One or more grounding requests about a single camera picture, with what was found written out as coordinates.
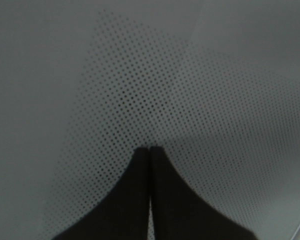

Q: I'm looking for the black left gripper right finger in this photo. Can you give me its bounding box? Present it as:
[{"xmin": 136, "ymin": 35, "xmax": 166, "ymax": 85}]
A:
[{"xmin": 149, "ymin": 146, "xmax": 256, "ymax": 240}]

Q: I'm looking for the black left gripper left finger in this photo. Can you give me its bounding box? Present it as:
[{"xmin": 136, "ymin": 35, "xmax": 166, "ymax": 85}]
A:
[{"xmin": 55, "ymin": 147, "xmax": 150, "ymax": 240}]

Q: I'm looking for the white microwave door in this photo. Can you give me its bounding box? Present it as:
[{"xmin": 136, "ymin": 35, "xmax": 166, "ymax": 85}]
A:
[{"xmin": 0, "ymin": 0, "xmax": 300, "ymax": 240}]

